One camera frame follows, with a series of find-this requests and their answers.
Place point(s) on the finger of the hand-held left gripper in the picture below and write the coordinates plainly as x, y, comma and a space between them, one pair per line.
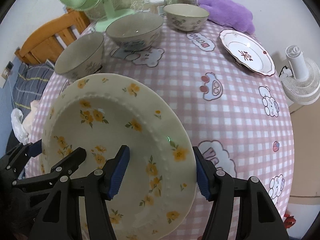
75, 156
33, 150

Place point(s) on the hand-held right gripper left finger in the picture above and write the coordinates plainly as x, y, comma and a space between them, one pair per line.
120, 172

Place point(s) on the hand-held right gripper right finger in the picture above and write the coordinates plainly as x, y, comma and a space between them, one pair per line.
201, 177

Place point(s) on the yellow floral plate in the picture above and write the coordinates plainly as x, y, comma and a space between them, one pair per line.
112, 130

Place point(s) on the tall floral ceramic bowl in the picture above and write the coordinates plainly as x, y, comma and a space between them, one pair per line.
80, 52

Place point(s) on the white plate with red print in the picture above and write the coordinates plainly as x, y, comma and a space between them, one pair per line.
246, 47

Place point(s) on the wide grey ceramic bowl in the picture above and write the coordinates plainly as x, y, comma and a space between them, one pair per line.
135, 30

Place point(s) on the small floral ceramic bowl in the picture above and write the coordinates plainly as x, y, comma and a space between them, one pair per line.
185, 21

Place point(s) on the peach cloth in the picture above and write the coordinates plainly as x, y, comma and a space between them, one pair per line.
31, 120

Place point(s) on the blue striped bedding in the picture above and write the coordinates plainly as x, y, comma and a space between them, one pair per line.
27, 85

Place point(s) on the pink checkered tablecloth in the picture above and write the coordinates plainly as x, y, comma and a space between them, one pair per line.
187, 92

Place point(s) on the red and white plastic bag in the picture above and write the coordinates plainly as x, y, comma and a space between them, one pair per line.
290, 221

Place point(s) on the beige cabinet door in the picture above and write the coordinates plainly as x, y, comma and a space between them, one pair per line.
305, 142

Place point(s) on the wooden chair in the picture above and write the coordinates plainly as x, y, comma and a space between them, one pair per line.
40, 40

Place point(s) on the white standing fan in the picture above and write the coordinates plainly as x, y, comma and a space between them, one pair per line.
300, 80

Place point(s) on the purple plush toy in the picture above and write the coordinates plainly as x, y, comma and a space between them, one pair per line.
227, 12

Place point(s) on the small white bottle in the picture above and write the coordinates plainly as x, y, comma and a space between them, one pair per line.
156, 0

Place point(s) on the wall socket panel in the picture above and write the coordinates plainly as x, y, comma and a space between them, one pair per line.
7, 70

